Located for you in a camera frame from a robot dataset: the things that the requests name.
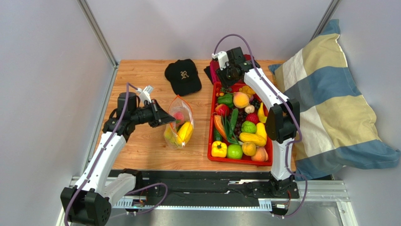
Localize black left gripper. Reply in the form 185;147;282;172
130;99;176;128

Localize pink peach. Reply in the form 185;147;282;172
173;112;186;126

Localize yellow banana bunch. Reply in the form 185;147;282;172
164;125;183;149

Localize clear orange zip top bag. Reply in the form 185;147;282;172
164;95;194;149

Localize yellow mango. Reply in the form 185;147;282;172
177;121;193;146

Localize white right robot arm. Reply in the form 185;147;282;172
212;47;300;197

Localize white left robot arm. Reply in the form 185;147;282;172
60;91;175;226

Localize folded dark red cloth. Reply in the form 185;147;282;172
204;52;254;83

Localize green bell pepper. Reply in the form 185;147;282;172
217;93;234;108

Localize large orange peach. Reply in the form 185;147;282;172
233;92;249;109

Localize white garlic bulb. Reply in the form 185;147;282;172
244;105;255;114

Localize dark purple grapes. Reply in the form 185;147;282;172
234;111;247;138

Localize black embroidered baseball cap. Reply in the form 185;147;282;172
164;59;202;97

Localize red cabbage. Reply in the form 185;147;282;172
245;113;260;125

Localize small yellow banana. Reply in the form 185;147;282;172
257;102;268;123

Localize green cabbage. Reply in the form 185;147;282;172
241;121;257;134

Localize green cucumber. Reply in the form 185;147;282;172
213;127;223;141

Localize yellow bell pepper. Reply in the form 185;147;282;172
211;141;227;158

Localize orange fruit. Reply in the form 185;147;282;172
241;142;257;156

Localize green lime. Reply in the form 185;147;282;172
226;144;243;160

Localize red plastic tray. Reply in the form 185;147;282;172
207;82;273;167

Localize peach at tray corner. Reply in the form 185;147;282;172
251;147;269;162

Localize striped blue yellow pillow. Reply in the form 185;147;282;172
269;19;401;181

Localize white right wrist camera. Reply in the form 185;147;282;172
212;51;229;70

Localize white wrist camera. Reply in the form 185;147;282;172
136;85;154;105
212;51;229;70

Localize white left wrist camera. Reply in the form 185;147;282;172
136;85;154;105

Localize black mounting base rail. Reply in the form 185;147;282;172
109;169;302;208

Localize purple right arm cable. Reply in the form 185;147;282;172
213;33;309;219

